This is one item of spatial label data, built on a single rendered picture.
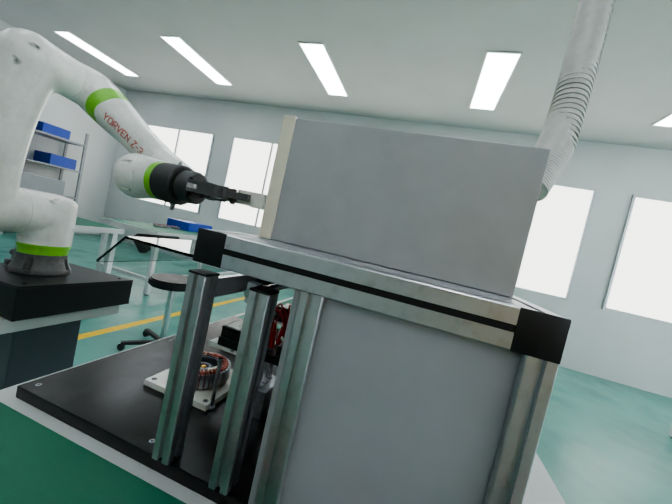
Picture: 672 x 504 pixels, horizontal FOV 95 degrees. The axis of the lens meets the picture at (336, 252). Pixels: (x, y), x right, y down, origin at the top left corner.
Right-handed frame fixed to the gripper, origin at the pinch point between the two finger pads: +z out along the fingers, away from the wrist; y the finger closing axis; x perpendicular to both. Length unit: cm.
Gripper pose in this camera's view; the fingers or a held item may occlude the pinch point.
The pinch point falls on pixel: (259, 201)
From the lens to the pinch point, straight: 70.2
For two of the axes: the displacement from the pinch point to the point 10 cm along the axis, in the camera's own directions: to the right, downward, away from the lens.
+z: 9.4, 2.3, -2.7
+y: -2.8, -0.1, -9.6
